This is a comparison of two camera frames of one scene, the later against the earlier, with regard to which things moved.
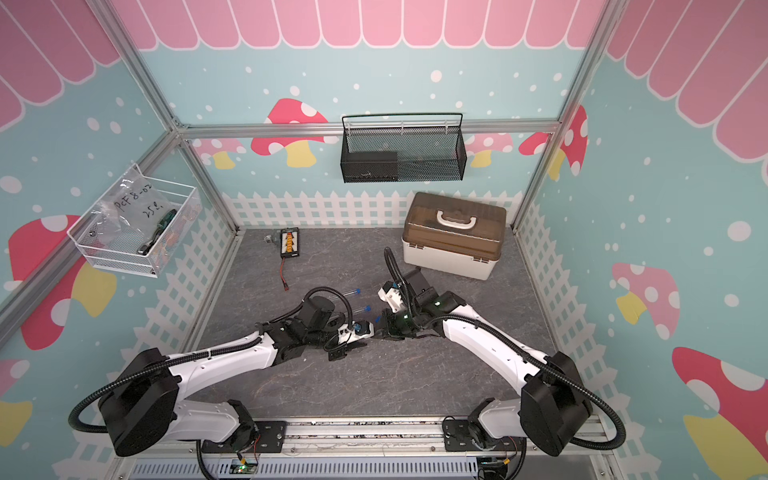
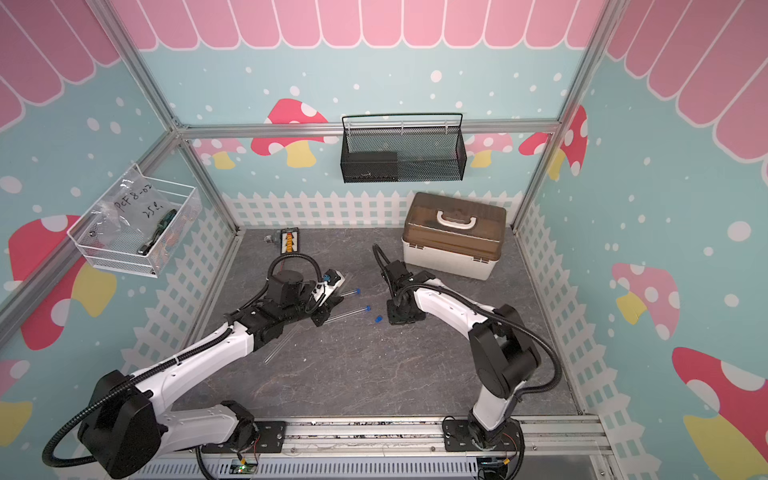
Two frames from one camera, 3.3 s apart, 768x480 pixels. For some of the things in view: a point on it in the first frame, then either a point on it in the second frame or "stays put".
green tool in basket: [144, 249] stays put
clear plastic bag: [133, 213] stays put
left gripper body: [329, 337] -> [307, 307]
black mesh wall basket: [403, 154] stays put
